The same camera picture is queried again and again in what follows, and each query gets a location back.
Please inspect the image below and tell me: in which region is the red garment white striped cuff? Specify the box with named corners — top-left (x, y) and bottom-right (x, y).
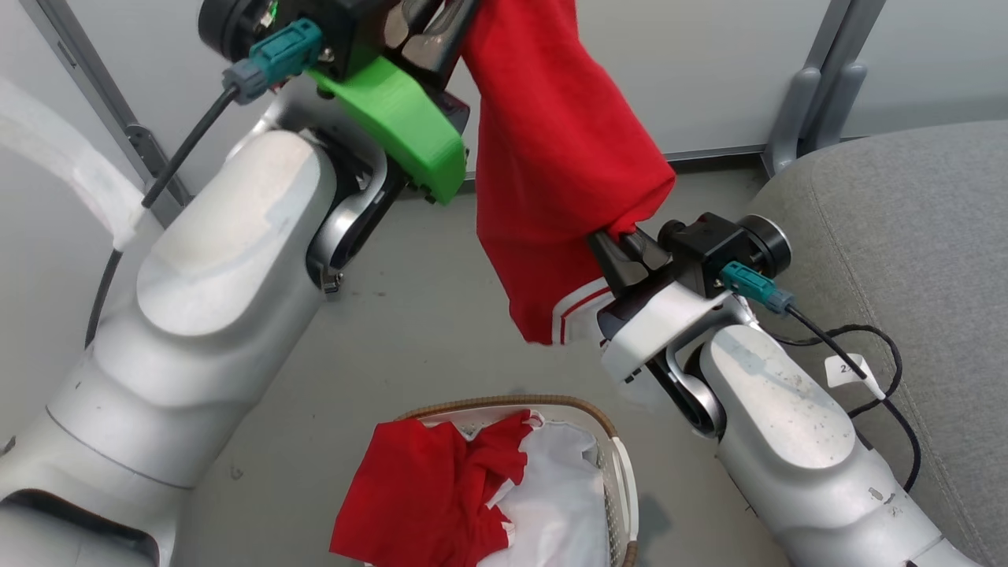
top-left (459, 0), bottom-right (678, 347)

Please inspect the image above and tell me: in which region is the black cable teal plug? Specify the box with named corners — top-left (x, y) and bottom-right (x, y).
top-left (719, 261), bottom-right (924, 494)
top-left (83, 19), bottom-right (325, 349)

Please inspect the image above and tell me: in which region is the thin black looped cable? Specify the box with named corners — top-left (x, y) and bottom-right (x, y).
top-left (770, 324), bottom-right (904, 419)

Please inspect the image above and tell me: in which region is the white laundry basket brown rim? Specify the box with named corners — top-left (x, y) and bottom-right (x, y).
top-left (364, 394), bottom-right (641, 567)

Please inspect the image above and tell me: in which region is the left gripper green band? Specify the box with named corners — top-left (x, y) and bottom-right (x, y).
top-left (307, 0), bottom-right (483, 207)

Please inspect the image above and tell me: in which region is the white fabric strap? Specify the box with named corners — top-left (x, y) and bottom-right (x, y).
top-left (0, 75), bottom-right (148, 253)

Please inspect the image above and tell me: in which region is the plain red garment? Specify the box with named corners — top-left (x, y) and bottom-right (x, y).
top-left (328, 409), bottom-right (546, 567)

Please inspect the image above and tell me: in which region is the grey double metal partition post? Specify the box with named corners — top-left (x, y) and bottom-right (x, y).
top-left (759, 0), bottom-right (889, 179)

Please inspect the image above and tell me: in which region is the white paper cable tag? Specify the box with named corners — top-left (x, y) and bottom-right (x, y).
top-left (824, 352), bottom-right (888, 400)

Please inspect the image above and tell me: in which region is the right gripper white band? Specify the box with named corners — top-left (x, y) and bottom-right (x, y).
top-left (587, 227), bottom-right (754, 385)

